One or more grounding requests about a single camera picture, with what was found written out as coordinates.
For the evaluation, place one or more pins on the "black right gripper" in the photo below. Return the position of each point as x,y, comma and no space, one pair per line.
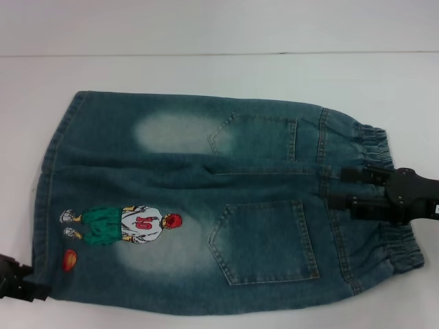
408,195

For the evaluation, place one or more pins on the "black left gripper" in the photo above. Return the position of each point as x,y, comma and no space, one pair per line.
9,277

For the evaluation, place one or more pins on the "blue denim shorts with print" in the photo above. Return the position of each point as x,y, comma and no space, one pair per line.
192,192

